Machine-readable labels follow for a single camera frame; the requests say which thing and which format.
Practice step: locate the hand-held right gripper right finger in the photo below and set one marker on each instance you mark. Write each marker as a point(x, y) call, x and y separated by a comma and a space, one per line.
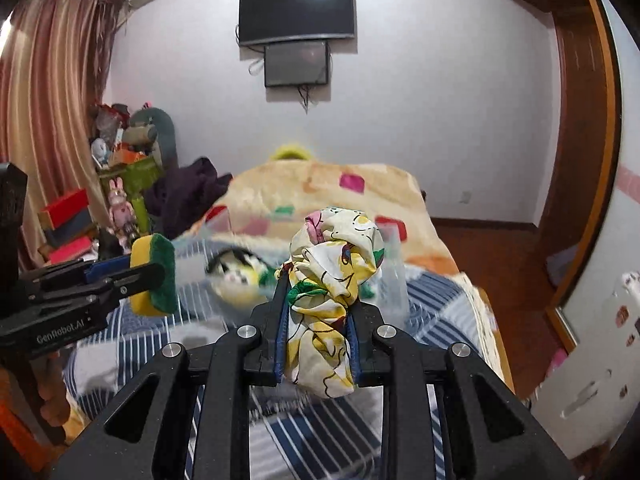
point(352, 345)

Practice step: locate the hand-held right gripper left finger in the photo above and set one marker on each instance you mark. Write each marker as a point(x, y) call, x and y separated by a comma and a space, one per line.
point(281, 315)

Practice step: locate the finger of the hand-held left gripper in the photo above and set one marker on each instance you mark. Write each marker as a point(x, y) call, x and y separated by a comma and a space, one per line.
point(107, 266)
point(137, 280)

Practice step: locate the yellow green sponge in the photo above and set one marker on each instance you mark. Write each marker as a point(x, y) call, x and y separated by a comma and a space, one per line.
point(160, 270)

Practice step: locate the cartoon printed cloth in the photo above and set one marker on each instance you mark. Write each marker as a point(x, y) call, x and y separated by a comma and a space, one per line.
point(325, 270)

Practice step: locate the person's left hand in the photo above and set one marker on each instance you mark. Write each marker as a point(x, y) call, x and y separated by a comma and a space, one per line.
point(54, 390)

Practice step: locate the pink red box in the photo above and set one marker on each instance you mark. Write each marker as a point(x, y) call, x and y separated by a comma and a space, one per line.
point(70, 251)

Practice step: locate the pink rabbit toy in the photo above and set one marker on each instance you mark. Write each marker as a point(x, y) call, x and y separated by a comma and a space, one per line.
point(120, 210)

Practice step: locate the yellow white plush toy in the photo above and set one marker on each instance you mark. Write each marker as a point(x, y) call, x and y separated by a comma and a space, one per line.
point(235, 280)

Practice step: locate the clear plastic box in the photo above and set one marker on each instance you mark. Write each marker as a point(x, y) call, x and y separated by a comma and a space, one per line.
point(395, 280)

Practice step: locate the blue striped bedsheet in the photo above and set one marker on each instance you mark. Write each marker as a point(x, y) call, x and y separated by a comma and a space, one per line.
point(320, 430)

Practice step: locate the green box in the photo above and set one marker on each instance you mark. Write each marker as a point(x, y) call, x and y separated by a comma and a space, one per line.
point(137, 180)

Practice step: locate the dark purple clothing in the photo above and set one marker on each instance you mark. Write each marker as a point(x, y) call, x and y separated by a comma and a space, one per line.
point(185, 190)

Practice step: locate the bed with patterned blankets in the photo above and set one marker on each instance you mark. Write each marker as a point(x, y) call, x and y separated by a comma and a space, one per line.
point(320, 185)

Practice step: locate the green dinosaur plush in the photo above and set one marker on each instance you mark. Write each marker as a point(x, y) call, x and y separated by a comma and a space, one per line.
point(160, 132)

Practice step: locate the yellow green plush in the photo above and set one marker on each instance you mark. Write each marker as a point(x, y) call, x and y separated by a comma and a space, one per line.
point(291, 152)

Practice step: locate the striped curtain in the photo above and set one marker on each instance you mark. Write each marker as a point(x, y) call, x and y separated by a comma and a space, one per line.
point(45, 110)

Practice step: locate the white door with stickers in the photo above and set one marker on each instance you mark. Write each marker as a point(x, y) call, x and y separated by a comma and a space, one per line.
point(590, 360)

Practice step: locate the wall socket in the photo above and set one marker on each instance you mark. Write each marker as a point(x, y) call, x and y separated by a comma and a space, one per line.
point(466, 197)

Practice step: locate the small wall monitor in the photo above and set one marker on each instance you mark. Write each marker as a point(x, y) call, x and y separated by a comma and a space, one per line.
point(296, 64)

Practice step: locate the wall television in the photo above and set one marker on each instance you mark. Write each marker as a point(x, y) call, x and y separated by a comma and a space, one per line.
point(297, 10)

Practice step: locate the wooden door frame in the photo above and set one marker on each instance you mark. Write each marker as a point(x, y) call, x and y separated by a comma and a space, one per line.
point(590, 135)

